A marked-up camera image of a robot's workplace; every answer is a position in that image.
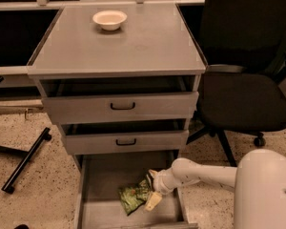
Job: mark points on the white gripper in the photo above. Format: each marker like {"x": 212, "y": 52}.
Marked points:
{"x": 162, "y": 181}

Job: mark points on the green jalapeno chip bag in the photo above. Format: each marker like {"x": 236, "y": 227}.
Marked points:
{"x": 133, "y": 196}

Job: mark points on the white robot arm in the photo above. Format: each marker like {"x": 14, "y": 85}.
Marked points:
{"x": 258, "y": 183}

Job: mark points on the grey middle drawer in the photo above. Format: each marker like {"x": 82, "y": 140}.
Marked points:
{"x": 99, "y": 138}

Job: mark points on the grey drawer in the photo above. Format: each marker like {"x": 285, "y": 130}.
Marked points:
{"x": 98, "y": 204}
{"x": 99, "y": 138}
{"x": 87, "y": 100}

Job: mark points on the grey bottom drawer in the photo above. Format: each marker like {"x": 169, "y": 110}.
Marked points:
{"x": 98, "y": 204}

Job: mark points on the grey drawer cabinet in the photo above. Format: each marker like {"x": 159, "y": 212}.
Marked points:
{"x": 152, "y": 42}

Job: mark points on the grey top drawer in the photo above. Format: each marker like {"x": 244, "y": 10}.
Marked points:
{"x": 87, "y": 100}

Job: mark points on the black chair base leg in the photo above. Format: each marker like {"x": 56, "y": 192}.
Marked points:
{"x": 26, "y": 156}

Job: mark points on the white paper bowl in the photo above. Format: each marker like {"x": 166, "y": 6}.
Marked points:
{"x": 109, "y": 20}

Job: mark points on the black office chair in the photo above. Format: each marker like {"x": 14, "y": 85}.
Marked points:
{"x": 239, "y": 40}

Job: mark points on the black middle drawer handle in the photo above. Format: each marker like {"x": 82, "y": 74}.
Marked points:
{"x": 125, "y": 142}

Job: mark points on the black drawer handle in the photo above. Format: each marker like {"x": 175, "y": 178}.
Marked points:
{"x": 125, "y": 142}
{"x": 122, "y": 107}

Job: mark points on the black top drawer handle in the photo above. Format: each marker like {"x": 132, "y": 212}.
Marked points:
{"x": 122, "y": 107}

